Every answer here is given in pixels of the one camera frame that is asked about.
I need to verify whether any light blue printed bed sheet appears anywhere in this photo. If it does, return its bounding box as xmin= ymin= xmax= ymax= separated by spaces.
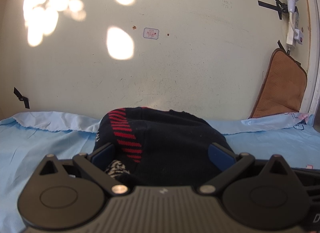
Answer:
xmin=0 ymin=111 xmax=320 ymax=233

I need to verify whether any brown padded cushion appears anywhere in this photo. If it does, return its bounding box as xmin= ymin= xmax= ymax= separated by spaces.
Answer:
xmin=249 ymin=48 xmax=308 ymax=119

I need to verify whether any black tape piece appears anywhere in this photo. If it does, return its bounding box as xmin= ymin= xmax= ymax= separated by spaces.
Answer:
xmin=258 ymin=0 xmax=288 ymax=20
xmin=13 ymin=87 xmax=31 ymax=109
xmin=277 ymin=40 xmax=291 ymax=55

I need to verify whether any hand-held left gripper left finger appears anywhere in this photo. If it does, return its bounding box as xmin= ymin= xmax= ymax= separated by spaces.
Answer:
xmin=37 ymin=142 xmax=129 ymax=196

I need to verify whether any small wall sticker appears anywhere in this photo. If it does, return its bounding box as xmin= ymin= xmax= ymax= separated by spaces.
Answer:
xmin=143 ymin=27 xmax=160 ymax=41

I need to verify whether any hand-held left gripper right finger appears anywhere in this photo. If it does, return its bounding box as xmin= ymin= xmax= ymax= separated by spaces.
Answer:
xmin=197 ymin=142 xmax=293 ymax=196

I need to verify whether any navy red patterned knit sweater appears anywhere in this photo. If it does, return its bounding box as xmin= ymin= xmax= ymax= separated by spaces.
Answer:
xmin=94 ymin=107 xmax=237 ymax=189

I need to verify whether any white power strip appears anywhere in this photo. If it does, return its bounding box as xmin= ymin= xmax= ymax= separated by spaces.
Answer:
xmin=286 ymin=10 xmax=305 ymax=51

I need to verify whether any white door frame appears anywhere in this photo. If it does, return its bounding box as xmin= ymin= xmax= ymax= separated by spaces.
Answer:
xmin=299 ymin=0 xmax=320 ymax=116

